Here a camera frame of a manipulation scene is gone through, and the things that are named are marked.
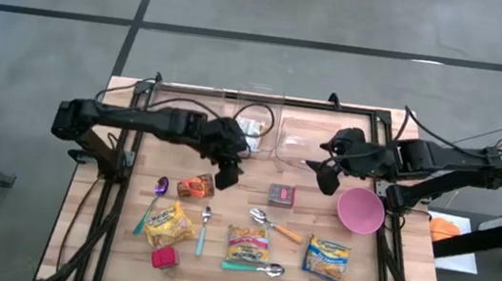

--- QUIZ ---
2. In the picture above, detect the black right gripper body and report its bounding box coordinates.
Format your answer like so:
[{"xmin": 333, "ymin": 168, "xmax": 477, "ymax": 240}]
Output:
[{"xmin": 318, "ymin": 124, "xmax": 381, "ymax": 179}]

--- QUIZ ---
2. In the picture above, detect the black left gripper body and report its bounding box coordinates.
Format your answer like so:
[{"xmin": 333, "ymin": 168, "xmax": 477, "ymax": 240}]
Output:
[{"xmin": 198, "ymin": 113, "xmax": 255, "ymax": 166}]

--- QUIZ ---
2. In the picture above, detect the orange snack packet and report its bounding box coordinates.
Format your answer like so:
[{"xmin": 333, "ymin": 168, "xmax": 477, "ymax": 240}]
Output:
[{"xmin": 175, "ymin": 170, "xmax": 218, "ymax": 203}]

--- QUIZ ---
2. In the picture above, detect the smoked paprika tin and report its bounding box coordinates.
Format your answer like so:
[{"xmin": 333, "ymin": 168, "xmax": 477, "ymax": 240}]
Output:
[{"xmin": 266, "ymin": 182, "xmax": 297, "ymax": 210}]

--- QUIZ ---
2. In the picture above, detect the orange-handled metal spoon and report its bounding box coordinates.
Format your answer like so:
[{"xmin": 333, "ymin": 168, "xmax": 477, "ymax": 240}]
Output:
[{"xmin": 246, "ymin": 207, "xmax": 307, "ymax": 245}]

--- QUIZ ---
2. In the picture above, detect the purple spoon teal handle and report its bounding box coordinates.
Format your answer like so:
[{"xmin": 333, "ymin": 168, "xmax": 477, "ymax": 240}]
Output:
[{"xmin": 131, "ymin": 173, "xmax": 171, "ymax": 240}]

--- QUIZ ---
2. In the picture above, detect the beef flavor ramen packet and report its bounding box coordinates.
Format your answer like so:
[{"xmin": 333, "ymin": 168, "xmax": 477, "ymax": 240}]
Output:
[{"xmin": 224, "ymin": 223, "xmax": 273, "ymax": 266}]

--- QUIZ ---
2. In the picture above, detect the yellow ramen packet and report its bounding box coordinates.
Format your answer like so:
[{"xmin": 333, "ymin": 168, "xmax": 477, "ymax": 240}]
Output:
[{"xmin": 141, "ymin": 197, "xmax": 201, "ymax": 252}]

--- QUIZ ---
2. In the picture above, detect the blue ramen packet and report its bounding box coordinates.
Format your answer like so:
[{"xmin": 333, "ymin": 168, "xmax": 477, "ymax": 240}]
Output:
[{"xmin": 300, "ymin": 233, "xmax": 354, "ymax": 281}]

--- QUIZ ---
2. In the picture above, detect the clear plastic bin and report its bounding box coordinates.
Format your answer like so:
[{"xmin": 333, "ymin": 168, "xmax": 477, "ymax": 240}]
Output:
[
  {"xmin": 229, "ymin": 80, "xmax": 286, "ymax": 159},
  {"xmin": 273, "ymin": 114, "xmax": 345, "ymax": 179},
  {"xmin": 146, "ymin": 78, "xmax": 229, "ymax": 133}
]

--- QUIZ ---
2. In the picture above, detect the pink bowl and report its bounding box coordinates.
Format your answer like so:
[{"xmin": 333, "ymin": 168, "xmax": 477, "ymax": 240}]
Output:
[{"xmin": 333, "ymin": 184, "xmax": 389, "ymax": 238}]

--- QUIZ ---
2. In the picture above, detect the red cube box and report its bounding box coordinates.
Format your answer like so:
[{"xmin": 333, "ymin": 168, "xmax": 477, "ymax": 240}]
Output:
[{"xmin": 149, "ymin": 244, "xmax": 182, "ymax": 272}]

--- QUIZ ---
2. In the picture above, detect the orange cloth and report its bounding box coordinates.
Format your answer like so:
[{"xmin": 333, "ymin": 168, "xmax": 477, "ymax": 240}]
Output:
[{"xmin": 427, "ymin": 215, "xmax": 463, "ymax": 246}]

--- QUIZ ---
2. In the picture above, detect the white paper sheet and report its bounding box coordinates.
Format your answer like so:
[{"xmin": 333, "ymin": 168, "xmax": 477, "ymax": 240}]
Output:
[{"xmin": 420, "ymin": 210, "xmax": 486, "ymax": 276}]

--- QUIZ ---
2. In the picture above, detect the white plastic container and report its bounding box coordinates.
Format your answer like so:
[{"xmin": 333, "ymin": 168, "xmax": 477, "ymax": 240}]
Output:
[{"xmin": 477, "ymin": 210, "xmax": 502, "ymax": 234}]

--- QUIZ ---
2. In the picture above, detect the silver frame bracket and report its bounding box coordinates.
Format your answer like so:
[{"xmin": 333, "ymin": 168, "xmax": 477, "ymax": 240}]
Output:
[
  {"xmin": 374, "ymin": 180, "xmax": 391, "ymax": 198},
  {"xmin": 121, "ymin": 149, "xmax": 136, "ymax": 169}
]

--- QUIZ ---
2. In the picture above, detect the black table frame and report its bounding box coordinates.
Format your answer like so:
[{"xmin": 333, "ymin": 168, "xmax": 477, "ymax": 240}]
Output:
[{"xmin": 34, "ymin": 68, "xmax": 475, "ymax": 281}]

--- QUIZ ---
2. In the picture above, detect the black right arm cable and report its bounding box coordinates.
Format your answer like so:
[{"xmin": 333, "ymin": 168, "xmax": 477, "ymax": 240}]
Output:
[{"xmin": 325, "ymin": 92, "xmax": 502, "ymax": 161}]

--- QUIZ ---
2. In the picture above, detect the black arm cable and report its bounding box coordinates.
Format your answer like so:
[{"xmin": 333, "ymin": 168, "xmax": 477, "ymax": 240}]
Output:
[
  {"xmin": 92, "ymin": 64, "xmax": 281, "ymax": 140},
  {"xmin": 325, "ymin": 92, "xmax": 502, "ymax": 161}
]

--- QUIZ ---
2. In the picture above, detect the light-blue-handled metal spoon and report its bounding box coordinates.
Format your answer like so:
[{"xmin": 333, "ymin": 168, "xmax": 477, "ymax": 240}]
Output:
[{"xmin": 193, "ymin": 205, "xmax": 214, "ymax": 259}]

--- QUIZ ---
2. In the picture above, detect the teal-handled metal spoon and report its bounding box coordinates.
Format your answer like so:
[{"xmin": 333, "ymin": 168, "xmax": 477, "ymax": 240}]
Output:
[{"xmin": 220, "ymin": 256, "xmax": 287, "ymax": 280}]

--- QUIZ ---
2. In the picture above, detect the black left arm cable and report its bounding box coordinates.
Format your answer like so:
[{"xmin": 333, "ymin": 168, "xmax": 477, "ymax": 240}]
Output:
[{"xmin": 92, "ymin": 64, "xmax": 281, "ymax": 140}]

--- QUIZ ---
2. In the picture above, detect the grey thin cable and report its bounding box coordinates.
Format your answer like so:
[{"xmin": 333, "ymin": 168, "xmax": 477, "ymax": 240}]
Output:
[{"xmin": 451, "ymin": 115, "xmax": 502, "ymax": 152}]

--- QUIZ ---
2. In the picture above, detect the brown cable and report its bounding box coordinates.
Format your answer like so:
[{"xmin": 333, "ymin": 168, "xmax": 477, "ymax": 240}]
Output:
[{"xmin": 54, "ymin": 170, "xmax": 104, "ymax": 278}]

